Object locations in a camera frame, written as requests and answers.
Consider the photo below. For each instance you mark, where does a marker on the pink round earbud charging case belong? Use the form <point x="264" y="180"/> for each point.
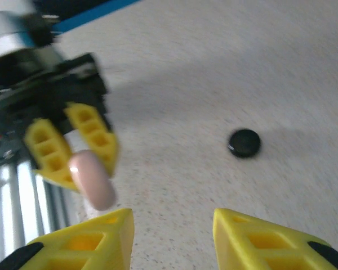
<point x="93" y="180"/>

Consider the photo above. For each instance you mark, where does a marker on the black round earbud charging case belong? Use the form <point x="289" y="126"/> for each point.
<point x="243" y="142"/>

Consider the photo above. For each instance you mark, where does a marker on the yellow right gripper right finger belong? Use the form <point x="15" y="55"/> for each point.
<point x="256" y="247"/>

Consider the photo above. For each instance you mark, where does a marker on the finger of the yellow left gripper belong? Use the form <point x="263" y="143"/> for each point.
<point x="98" y="135"/>
<point x="50" y="152"/>

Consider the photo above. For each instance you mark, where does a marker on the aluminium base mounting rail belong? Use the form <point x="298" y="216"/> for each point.
<point x="17" y="211"/>

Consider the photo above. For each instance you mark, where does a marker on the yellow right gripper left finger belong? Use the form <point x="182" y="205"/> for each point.
<point x="87" y="247"/>

